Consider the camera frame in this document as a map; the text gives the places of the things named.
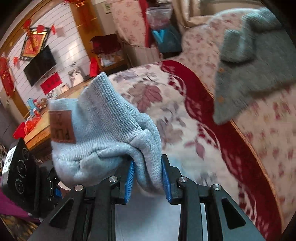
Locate light grey sweatpants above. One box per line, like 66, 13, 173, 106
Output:
49, 73, 180, 240

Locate wooden tv cabinet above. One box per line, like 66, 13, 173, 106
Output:
24, 78, 92, 151

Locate red floral plush blanket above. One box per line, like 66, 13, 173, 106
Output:
109, 60, 282, 240

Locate red banner sign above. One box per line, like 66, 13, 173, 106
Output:
41, 72, 62, 95

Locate pink floral quilt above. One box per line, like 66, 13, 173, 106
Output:
182, 8, 295, 228

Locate framed red fu picture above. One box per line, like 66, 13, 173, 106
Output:
20, 27, 51, 61

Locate dark red cloth on shelf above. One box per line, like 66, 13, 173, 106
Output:
90, 33, 121, 55

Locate grey knitted cardigan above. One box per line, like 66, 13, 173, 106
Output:
213, 8, 295, 125

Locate teal bag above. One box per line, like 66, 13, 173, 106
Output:
152, 24, 182, 53

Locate clear plastic bag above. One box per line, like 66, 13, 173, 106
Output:
146, 4, 173, 30

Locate beige curtain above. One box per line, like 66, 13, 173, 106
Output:
171, 0, 213, 28

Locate black wall television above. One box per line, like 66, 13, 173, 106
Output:
23, 45, 57, 86

